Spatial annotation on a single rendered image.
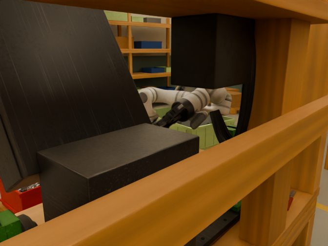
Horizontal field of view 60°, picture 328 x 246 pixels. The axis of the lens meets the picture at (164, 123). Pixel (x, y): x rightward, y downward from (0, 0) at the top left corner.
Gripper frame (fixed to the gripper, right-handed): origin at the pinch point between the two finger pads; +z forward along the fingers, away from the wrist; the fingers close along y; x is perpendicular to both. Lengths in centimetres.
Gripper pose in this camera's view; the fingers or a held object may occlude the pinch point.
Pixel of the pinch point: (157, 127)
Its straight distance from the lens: 87.4
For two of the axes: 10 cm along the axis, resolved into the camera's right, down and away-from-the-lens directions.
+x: 6.5, 7.4, -1.6
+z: -6.5, 4.4, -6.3
